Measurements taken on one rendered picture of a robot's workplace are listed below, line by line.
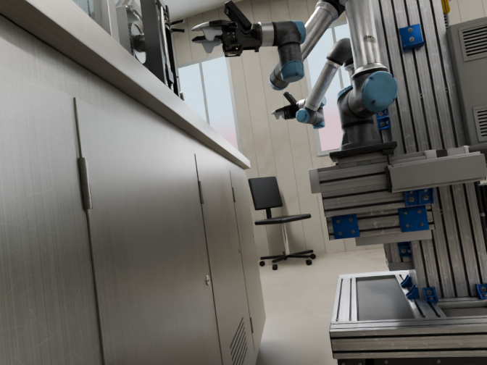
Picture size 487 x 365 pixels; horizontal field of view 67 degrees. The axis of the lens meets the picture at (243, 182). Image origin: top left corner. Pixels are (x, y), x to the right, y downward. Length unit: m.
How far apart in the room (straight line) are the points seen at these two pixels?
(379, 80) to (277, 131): 3.26
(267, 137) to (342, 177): 3.18
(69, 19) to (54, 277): 0.24
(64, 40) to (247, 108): 4.24
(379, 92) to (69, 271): 1.08
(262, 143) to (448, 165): 3.40
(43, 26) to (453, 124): 1.45
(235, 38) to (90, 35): 0.81
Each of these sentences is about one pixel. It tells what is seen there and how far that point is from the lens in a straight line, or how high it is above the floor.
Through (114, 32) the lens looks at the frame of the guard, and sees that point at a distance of 0.70.
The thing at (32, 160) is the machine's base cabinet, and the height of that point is 0.74.
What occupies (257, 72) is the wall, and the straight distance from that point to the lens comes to 4.70.
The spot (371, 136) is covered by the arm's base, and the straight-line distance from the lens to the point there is 1.39.
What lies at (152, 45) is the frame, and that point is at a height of 1.23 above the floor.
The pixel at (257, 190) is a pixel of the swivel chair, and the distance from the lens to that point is 4.03.
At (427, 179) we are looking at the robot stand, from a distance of 1.25.
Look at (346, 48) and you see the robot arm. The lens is 2.02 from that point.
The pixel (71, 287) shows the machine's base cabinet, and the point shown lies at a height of 0.62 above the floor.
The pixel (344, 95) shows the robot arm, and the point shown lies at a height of 1.02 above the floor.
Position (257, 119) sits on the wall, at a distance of 4.55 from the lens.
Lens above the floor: 0.67
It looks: 4 degrees up
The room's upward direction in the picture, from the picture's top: 8 degrees counter-clockwise
